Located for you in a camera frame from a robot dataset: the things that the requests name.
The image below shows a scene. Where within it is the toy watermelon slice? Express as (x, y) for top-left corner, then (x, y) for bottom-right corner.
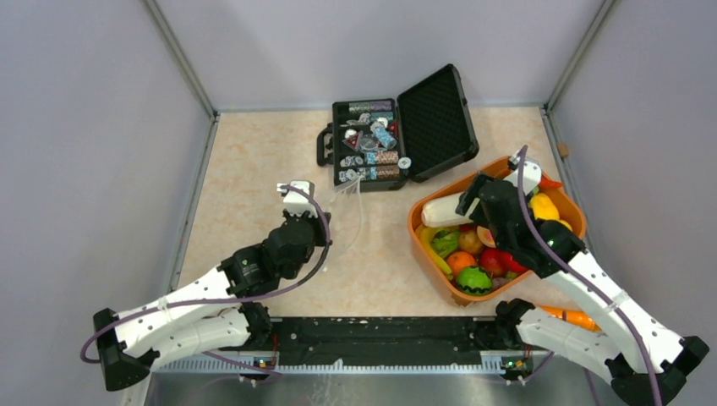
(476, 226), (496, 248)

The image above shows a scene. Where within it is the toy red chili pepper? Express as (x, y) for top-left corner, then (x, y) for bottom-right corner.
(539, 174), (563, 190)

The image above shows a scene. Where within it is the clear zip top bag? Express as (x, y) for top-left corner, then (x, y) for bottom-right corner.
(330, 178), (364, 258)

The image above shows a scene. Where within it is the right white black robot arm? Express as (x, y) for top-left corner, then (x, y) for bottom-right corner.
(456, 173), (709, 405)

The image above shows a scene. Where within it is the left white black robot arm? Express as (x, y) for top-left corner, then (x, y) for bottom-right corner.
(80, 210), (332, 392)

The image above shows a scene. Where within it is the toy yellow bell pepper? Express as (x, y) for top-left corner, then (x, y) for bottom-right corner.
(528, 192), (561, 221)

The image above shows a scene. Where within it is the toy brown pear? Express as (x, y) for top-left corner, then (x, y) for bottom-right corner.
(458, 230), (484, 255)

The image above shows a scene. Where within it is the toy green white cabbage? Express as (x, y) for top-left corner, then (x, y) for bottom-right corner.
(421, 193), (479, 228)

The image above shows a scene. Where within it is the toy red apple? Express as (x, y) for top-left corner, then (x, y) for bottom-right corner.
(479, 248), (528, 278)

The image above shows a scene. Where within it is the toy green lettuce piece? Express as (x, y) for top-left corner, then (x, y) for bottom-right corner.
(430, 228), (460, 259)

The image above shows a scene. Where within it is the toy orange fruit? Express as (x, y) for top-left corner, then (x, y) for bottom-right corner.
(445, 250), (478, 278)

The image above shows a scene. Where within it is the toy yellow banana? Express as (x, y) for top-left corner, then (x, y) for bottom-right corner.
(416, 225), (453, 281)

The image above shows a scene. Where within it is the orange plastic basket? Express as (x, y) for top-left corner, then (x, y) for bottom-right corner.
(408, 173), (587, 306)

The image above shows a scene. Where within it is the black poker chip case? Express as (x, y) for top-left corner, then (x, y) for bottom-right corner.
(316, 64), (479, 192)

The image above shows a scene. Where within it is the toy orange carrot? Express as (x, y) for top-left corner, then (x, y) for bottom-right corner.
(539, 305), (601, 332)

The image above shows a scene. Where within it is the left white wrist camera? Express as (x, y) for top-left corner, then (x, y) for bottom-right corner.
(276, 180), (317, 218)

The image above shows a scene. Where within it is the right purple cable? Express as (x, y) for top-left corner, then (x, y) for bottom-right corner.
(513, 145), (665, 406)

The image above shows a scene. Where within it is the purple cable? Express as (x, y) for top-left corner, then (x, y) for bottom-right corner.
(513, 145), (665, 406)
(79, 184), (334, 385)

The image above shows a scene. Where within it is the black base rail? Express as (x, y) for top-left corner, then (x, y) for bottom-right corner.
(239, 316), (536, 366)

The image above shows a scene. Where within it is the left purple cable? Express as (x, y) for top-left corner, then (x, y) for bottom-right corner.
(79, 184), (334, 385)

